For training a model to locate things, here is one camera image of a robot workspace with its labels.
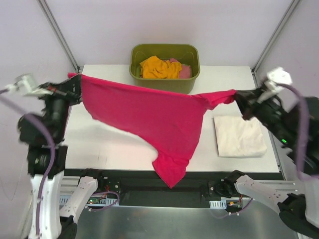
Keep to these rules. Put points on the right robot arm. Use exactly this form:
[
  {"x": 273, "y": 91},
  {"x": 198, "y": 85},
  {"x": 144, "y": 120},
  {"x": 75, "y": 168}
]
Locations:
[{"x": 298, "y": 131}]

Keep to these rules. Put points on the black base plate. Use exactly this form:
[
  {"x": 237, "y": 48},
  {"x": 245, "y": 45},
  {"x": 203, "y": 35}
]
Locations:
[{"x": 163, "y": 199}]

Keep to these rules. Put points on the yellow t-shirt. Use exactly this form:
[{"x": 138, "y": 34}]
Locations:
[{"x": 155, "y": 68}]

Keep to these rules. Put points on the right aluminium frame post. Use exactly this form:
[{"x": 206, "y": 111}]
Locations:
[{"x": 276, "y": 34}]

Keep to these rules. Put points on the left aluminium frame post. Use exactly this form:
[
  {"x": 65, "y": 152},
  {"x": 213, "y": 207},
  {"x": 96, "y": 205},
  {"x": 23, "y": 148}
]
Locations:
[{"x": 44, "y": 6}]

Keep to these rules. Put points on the folded white t-shirt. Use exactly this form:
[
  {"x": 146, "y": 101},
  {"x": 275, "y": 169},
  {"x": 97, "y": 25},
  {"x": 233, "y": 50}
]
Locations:
[{"x": 238, "y": 138}]

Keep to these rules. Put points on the aluminium frame post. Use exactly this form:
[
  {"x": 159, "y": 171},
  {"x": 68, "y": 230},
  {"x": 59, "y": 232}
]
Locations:
[
  {"x": 276, "y": 34},
  {"x": 44, "y": 6}
]

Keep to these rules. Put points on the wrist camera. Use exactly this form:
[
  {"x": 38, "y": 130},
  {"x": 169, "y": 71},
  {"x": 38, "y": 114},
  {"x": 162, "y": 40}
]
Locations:
[
  {"x": 23, "y": 84},
  {"x": 277, "y": 76}
]

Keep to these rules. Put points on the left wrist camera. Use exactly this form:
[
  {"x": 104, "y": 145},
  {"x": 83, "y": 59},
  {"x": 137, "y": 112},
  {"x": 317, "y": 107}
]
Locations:
[{"x": 23, "y": 84}]

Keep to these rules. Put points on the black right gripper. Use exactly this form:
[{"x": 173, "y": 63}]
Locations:
[{"x": 254, "y": 104}]

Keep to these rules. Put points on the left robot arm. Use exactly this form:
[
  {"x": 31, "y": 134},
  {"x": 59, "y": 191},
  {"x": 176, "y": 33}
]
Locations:
[{"x": 44, "y": 135}]

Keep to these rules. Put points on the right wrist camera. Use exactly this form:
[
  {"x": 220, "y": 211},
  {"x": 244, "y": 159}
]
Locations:
[{"x": 277, "y": 76}]

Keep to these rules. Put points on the aluminium frame rail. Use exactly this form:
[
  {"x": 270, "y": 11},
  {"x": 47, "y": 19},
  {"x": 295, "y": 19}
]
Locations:
[{"x": 207, "y": 186}]

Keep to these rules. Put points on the salmon pink t-shirt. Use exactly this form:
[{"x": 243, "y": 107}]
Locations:
[{"x": 185, "y": 72}]

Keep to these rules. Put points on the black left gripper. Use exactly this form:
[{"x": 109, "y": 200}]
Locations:
[{"x": 64, "y": 90}]

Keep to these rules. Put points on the green plastic bin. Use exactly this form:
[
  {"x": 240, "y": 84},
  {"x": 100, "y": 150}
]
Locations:
[{"x": 184, "y": 53}]

